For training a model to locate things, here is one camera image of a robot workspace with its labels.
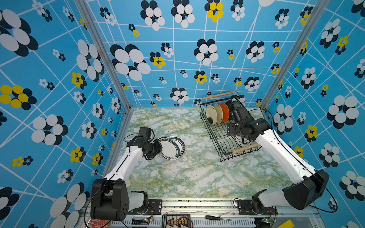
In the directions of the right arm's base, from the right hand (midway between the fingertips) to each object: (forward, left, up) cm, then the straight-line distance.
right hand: (237, 128), depth 79 cm
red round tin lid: (-43, +71, -18) cm, 85 cm away
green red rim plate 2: (-3, +40, -19) cm, 44 cm away
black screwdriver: (-40, +14, -22) cm, 48 cm away
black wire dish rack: (+1, +2, -21) cm, 21 cm away
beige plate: (+19, +6, -8) cm, 21 cm away
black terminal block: (-41, +34, -20) cm, 57 cm away
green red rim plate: (+2, +33, -20) cm, 39 cm away
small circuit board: (-42, +50, -22) cm, 69 cm away
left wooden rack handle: (+36, -4, -4) cm, 36 cm away
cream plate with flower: (+27, +10, -15) cm, 32 cm away
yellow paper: (-42, -21, -22) cm, 52 cm away
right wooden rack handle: (-11, -3, -4) cm, 12 cm away
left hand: (-5, +43, -12) cm, 45 cm away
